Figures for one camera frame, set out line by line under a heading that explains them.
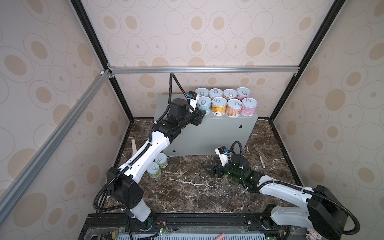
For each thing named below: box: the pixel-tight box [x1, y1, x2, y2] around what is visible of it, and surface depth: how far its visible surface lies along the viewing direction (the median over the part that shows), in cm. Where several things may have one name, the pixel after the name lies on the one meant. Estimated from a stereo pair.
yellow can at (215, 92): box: [208, 88, 224, 100], surface depth 79 cm
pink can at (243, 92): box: [236, 87, 251, 101], surface depth 78 cm
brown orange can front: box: [225, 98, 243, 118], surface depth 73 cm
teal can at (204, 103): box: [197, 96, 212, 115], surface depth 74 cm
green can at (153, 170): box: [146, 162, 161, 178], surface depth 89 cm
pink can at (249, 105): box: [240, 97, 258, 117], surface depth 73 cm
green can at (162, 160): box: [154, 152, 168, 169], surface depth 93 cm
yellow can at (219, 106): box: [211, 96, 228, 117], surface depth 74 cm
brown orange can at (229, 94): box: [222, 88, 238, 101], surface depth 78 cm
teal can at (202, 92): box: [195, 87, 210, 98], surface depth 79 cm
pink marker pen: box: [215, 233, 226, 240], surface depth 71 cm
